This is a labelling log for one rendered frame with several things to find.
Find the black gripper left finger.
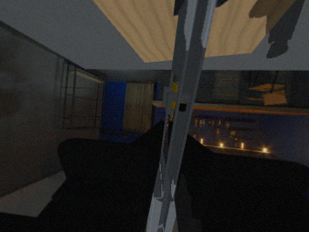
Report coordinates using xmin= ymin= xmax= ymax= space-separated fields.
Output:
xmin=58 ymin=120 xmax=165 ymax=232

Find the light brown wooden board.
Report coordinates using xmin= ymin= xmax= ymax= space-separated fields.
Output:
xmin=93 ymin=0 xmax=295 ymax=63

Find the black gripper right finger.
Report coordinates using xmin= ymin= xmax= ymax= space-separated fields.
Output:
xmin=174 ymin=134 xmax=309 ymax=232

